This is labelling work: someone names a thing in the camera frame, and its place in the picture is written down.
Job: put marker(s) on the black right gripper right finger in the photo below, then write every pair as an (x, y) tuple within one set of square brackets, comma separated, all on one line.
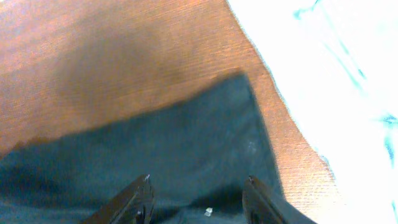
[(262, 205)]

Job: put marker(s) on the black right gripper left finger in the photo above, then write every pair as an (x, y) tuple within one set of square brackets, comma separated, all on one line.
[(133, 205)]

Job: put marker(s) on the dark green shirt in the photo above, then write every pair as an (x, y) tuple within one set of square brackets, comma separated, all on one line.
[(197, 153)]

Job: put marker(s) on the light blue shirt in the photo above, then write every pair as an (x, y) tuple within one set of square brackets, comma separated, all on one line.
[(334, 64)]

